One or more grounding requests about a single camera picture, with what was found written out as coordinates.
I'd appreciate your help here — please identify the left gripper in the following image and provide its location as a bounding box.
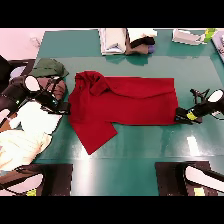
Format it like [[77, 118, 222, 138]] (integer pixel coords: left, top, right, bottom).
[[48, 98, 72, 116]]

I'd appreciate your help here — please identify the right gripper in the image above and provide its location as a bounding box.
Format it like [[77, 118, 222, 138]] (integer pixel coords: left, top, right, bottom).
[[174, 105, 203, 126]]

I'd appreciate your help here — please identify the red shirt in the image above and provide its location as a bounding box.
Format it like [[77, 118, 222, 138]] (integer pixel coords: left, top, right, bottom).
[[67, 70, 180, 156]]

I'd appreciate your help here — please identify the dark green garment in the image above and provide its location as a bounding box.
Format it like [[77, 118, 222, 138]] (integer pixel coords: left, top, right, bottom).
[[28, 58, 70, 80]]

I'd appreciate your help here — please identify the cream garment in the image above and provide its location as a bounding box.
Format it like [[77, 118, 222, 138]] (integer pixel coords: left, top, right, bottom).
[[0, 129, 53, 172]]

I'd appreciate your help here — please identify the brown folded garment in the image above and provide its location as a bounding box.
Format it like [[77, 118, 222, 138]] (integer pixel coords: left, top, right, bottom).
[[125, 42, 152, 56]]

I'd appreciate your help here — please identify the pale grey folded garment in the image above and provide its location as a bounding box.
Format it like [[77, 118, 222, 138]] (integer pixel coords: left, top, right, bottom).
[[98, 28, 128, 56]]

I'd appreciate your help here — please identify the black folded garment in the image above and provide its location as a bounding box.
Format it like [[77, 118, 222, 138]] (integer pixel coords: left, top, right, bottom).
[[129, 36, 157, 50]]

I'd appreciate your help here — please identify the white folded garment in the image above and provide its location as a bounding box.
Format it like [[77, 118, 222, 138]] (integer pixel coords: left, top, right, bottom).
[[127, 28, 158, 43]]

